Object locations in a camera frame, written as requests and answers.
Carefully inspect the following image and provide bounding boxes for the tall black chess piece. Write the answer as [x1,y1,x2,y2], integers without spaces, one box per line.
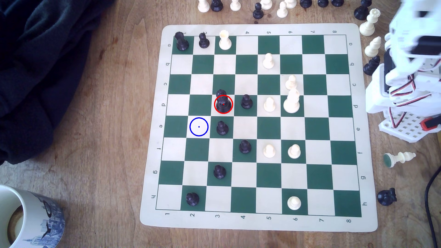
[215,89,231,113]

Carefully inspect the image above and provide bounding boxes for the white rook chess piece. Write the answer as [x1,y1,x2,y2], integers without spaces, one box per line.
[219,30,232,50]

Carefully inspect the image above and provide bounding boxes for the black rook chess piece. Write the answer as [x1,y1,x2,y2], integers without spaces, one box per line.
[174,31,189,51]

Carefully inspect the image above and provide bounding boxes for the green white chess mat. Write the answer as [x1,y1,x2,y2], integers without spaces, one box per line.
[139,23,378,232]

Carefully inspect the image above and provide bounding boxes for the white bishop chess piece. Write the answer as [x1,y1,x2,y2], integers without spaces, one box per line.
[365,36,382,58]

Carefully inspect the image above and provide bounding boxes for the white queen chess piece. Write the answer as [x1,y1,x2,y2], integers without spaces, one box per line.
[359,8,381,37]

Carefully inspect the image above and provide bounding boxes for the black knight chess piece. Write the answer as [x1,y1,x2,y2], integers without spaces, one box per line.
[377,188,397,206]

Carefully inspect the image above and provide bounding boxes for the white bishop green felt base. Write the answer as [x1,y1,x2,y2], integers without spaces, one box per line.
[383,152,416,169]

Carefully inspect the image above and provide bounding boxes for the dark blue cloth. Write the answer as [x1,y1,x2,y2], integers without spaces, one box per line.
[0,0,116,165]

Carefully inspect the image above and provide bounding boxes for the white mug blue print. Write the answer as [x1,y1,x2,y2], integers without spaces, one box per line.
[0,185,65,248]

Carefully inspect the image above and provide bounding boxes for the red black servo wire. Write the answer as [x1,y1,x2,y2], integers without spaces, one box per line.
[389,81,433,102]
[388,107,408,129]

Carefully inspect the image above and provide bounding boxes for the black cable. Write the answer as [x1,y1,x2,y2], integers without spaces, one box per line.
[425,168,441,248]

